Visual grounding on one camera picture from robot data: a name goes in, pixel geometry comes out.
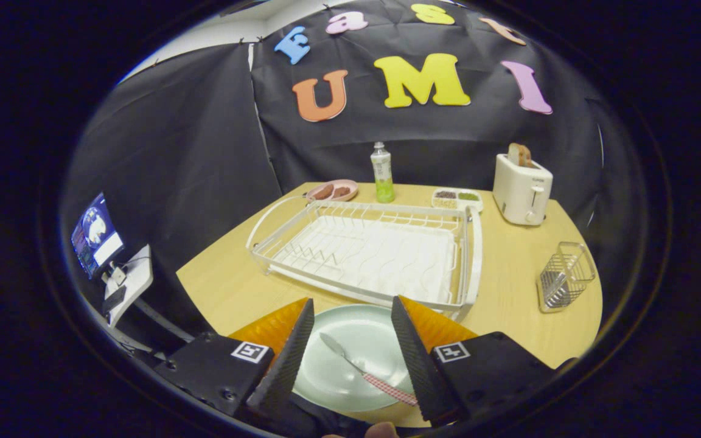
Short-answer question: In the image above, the white toaster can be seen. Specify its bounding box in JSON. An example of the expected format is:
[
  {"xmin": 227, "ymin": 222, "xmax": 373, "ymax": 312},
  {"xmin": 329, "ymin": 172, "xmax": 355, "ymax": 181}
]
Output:
[{"xmin": 492, "ymin": 153, "xmax": 554, "ymax": 227}]

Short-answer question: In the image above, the clear bottle with green liquid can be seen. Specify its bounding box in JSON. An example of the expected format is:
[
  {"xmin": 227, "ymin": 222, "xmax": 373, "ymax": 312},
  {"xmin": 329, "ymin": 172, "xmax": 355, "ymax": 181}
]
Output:
[{"xmin": 370, "ymin": 142, "xmax": 396, "ymax": 204}]

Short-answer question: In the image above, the pale green plate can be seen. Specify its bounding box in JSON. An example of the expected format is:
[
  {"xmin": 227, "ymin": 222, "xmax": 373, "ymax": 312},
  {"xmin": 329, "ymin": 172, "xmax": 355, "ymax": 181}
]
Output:
[{"xmin": 293, "ymin": 304, "xmax": 415, "ymax": 412}]

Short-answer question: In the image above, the white divided snack tray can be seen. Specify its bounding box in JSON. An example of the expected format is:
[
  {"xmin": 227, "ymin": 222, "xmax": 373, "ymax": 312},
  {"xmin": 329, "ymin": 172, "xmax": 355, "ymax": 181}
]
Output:
[{"xmin": 431, "ymin": 187, "xmax": 484, "ymax": 214}]

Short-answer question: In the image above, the small pink plate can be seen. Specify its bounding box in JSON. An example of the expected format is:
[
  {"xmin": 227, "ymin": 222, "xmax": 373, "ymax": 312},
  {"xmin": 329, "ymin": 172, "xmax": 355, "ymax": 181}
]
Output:
[{"xmin": 305, "ymin": 179, "xmax": 359, "ymax": 203}]

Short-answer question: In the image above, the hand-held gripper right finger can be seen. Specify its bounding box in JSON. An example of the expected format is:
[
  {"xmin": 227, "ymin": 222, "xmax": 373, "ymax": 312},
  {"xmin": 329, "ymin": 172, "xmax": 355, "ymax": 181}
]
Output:
[{"xmin": 391, "ymin": 295, "xmax": 561, "ymax": 426}]

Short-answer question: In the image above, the metal wire basket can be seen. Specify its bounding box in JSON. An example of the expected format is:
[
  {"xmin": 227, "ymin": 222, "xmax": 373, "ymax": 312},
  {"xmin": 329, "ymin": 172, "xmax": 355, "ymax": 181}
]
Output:
[{"xmin": 536, "ymin": 242, "xmax": 596, "ymax": 314}]

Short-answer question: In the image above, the black backdrop cloth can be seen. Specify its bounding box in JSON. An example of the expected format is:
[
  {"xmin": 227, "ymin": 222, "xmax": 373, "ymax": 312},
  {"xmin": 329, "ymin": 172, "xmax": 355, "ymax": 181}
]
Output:
[{"xmin": 58, "ymin": 0, "xmax": 637, "ymax": 341}]

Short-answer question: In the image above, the brown bread slice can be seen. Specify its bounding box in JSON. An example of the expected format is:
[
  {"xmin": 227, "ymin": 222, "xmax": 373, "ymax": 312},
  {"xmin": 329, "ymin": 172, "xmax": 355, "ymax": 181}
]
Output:
[{"xmin": 507, "ymin": 143, "xmax": 535, "ymax": 169}]

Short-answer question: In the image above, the white wire dish rack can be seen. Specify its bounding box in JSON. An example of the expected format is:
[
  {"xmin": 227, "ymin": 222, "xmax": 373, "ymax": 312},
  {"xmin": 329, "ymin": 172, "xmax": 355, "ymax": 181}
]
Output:
[{"xmin": 246, "ymin": 195, "xmax": 484, "ymax": 320}]

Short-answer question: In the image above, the white side shelf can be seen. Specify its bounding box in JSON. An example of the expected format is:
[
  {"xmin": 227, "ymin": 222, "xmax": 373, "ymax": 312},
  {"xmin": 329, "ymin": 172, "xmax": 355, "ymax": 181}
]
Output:
[{"xmin": 102, "ymin": 245, "xmax": 154, "ymax": 329}]

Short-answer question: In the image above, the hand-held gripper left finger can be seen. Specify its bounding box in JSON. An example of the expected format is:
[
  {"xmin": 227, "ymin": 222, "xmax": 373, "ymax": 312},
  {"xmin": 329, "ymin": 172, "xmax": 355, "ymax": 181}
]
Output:
[{"xmin": 155, "ymin": 297, "xmax": 316, "ymax": 420}]

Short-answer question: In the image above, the computer monitor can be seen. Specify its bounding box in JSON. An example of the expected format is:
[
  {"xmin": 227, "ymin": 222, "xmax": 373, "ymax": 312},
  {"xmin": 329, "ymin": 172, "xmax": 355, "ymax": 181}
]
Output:
[{"xmin": 71, "ymin": 192, "xmax": 125, "ymax": 280}]

